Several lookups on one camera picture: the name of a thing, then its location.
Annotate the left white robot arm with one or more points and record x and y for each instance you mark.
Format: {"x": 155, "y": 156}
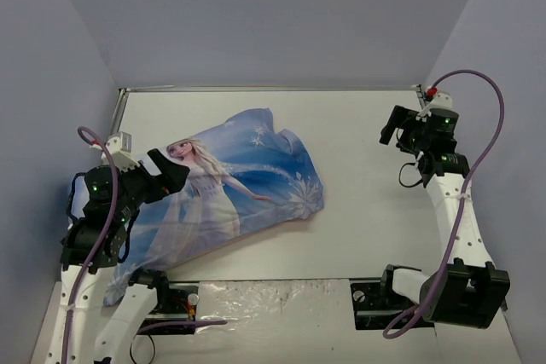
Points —
{"x": 92, "y": 250}

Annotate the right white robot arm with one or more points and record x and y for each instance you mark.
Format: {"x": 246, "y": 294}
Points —
{"x": 467, "y": 289}

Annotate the pink and blue Frozen pillowcase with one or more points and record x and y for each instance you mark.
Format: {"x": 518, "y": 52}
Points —
{"x": 243, "y": 177}

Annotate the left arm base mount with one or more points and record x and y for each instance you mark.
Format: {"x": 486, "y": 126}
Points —
{"x": 180, "y": 304}

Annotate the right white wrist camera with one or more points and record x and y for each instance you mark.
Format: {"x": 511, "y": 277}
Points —
{"x": 434, "y": 98}

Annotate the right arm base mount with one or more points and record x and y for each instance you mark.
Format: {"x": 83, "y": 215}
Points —
{"x": 373, "y": 310}

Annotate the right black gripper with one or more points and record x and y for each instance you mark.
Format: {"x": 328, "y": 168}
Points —
{"x": 401, "y": 126}

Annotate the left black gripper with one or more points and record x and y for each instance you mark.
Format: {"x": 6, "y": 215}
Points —
{"x": 149, "y": 176}

